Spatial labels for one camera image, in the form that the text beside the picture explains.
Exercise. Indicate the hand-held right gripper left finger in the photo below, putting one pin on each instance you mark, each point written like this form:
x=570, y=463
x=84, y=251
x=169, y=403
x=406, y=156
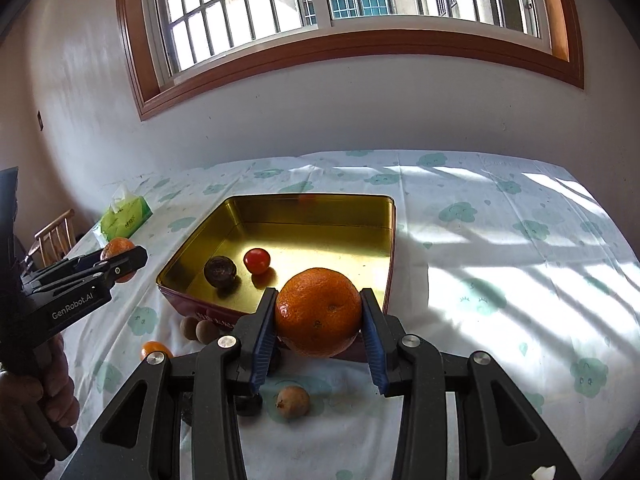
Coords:
x=262, y=345

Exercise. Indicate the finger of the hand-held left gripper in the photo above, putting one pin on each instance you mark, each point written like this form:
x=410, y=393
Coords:
x=122, y=265
x=60, y=267

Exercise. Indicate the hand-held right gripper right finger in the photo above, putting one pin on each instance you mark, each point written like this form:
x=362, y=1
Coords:
x=375, y=350

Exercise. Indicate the small orange tangerine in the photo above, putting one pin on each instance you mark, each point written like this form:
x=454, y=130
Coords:
x=118, y=247

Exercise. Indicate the brown longan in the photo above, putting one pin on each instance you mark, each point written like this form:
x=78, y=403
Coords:
x=293, y=402
x=207, y=332
x=189, y=330

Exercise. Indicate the large orange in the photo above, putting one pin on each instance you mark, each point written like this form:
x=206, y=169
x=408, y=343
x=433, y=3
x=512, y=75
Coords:
x=317, y=310

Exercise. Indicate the red cherry tomato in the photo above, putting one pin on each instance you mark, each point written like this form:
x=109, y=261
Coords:
x=257, y=261

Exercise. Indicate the small orange kumquat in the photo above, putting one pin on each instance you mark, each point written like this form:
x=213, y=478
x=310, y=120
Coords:
x=154, y=348

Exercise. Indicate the red tin box gold interior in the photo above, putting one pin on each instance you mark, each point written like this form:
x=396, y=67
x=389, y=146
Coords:
x=310, y=230

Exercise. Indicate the person's left hand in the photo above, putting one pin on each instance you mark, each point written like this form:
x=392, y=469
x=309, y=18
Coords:
x=62, y=390

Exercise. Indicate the wooden chair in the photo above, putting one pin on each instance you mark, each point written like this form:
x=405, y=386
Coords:
x=55, y=237

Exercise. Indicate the green tissue pack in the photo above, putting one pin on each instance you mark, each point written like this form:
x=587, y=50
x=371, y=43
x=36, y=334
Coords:
x=125, y=215

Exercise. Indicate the white cloud print tablecloth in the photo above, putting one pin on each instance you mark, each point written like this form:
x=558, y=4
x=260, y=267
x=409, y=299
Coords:
x=500, y=285

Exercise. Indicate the wooden framed barred window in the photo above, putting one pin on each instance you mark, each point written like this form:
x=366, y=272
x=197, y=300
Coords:
x=350, y=40

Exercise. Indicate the dark wall switch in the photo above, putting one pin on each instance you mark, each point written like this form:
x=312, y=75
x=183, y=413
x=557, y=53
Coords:
x=40, y=120

